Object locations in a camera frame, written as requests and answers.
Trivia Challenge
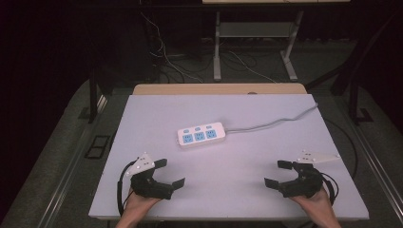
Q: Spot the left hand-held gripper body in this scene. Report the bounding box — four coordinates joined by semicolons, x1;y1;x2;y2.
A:
125;152;175;200

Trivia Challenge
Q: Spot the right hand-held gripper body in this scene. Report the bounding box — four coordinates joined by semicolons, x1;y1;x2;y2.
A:
278;149;342;199

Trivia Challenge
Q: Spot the person's left hand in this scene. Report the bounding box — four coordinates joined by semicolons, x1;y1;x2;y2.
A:
121;188;162;219

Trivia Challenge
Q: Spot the person's right hand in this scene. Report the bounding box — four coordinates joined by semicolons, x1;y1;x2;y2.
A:
290;186;335;219

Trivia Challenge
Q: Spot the white and blue power strip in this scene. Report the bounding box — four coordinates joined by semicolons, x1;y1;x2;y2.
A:
177;122;227;149

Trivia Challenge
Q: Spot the black metal stand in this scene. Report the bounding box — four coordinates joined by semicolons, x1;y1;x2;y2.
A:
347;70;375;125
86;67;100;124

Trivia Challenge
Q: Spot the wooden table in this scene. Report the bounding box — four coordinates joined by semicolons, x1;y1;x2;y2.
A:
132;83;308;96

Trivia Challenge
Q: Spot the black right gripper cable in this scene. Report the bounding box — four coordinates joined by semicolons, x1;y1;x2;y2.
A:
318;171;339;206

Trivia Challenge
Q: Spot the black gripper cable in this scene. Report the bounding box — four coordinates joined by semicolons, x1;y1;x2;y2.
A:
318;171;339;206
116;161;138;217

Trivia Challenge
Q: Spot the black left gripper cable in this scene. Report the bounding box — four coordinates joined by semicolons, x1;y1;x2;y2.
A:
116;161;138;217

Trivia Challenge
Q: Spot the grey power strip cable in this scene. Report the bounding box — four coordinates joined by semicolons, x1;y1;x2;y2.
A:
224;102;319;134

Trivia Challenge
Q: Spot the black floor cable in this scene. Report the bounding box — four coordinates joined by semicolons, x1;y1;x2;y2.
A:
322;118;359;180

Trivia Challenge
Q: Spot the white floor cable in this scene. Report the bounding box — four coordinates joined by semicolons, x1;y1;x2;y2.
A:
140;11;204;85

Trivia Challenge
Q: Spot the grey metal desk frame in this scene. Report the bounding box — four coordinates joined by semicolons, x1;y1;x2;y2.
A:
213;9;304;83

